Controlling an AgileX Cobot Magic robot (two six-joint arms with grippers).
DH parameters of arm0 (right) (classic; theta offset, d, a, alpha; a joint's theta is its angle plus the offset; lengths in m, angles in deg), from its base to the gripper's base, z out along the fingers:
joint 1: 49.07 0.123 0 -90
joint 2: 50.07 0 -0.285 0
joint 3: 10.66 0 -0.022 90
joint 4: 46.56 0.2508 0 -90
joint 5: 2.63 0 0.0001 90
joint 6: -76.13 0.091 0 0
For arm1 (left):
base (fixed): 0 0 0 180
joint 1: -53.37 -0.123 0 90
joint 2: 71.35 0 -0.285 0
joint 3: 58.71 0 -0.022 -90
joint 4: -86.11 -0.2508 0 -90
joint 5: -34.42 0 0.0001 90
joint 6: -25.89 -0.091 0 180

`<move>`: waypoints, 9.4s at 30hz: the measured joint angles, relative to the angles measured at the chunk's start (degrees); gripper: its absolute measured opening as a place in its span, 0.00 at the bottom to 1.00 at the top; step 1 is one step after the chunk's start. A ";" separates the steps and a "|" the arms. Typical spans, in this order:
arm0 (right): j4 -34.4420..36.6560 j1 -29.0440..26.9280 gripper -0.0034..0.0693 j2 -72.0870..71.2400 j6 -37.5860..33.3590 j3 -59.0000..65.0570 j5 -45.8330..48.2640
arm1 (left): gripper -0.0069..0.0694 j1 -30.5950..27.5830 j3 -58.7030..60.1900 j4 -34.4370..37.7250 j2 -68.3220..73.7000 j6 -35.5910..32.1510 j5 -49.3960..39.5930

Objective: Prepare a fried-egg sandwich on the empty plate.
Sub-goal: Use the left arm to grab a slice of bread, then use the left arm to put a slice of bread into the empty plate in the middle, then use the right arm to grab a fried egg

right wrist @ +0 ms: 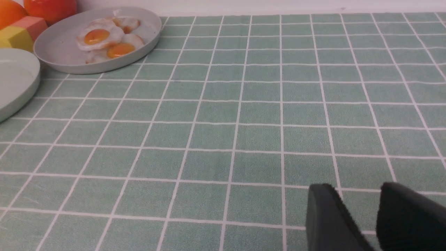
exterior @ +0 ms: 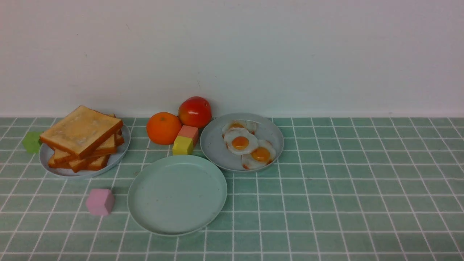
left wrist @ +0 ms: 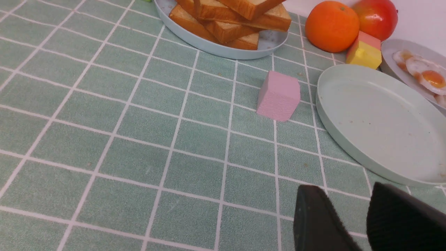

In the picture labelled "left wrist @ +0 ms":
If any orange fruit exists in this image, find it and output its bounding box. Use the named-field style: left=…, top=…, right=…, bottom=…
left=305, top=1, right=360, bottom=53

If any red tomato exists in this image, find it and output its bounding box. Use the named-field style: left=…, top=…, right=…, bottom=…
left=352, top=0, right=398, bottom=42

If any pale green empty plate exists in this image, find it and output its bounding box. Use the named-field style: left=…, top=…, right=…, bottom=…
left=316, top=64, right=446, bottom=186

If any grey egg plate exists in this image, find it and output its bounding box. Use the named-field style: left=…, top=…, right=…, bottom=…
left=381, top=39, right=446, bottom=114

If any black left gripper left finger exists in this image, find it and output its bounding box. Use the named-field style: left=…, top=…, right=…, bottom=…
left=293, top=185, right=362, bottom=251

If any yellow foam cube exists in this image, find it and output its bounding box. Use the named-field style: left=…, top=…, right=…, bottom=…
left=346, top=41, right=382, bottom=70

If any lowest toast slice in stack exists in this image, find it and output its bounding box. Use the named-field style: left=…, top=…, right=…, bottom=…
left=169, top=4, right=259, bottom=50

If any fried egg rear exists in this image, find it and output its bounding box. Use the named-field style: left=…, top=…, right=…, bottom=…
left=392, top=50, right=414, bottom=73

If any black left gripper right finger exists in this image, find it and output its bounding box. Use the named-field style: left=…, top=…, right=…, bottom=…
left=367, top=182, right=446, bottom=251

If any light blue bread plate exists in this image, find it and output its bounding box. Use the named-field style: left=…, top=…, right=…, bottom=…
left=154, top=0, right=288, bottom=60

